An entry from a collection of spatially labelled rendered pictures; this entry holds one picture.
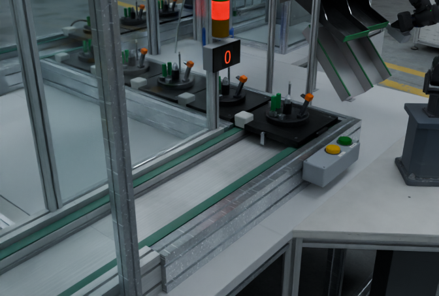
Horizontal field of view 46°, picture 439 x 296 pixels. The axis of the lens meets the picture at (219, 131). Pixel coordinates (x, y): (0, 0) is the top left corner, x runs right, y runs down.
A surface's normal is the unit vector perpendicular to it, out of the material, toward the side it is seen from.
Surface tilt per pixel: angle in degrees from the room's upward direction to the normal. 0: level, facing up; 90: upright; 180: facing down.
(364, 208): 0
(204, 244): 90
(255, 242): 0
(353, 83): 45
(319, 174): 90
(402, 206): 0
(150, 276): 90
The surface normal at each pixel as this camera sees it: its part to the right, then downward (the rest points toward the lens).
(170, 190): 0.00, -0.90
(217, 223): 0.76, 0.28
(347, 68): 0.45, -0.40
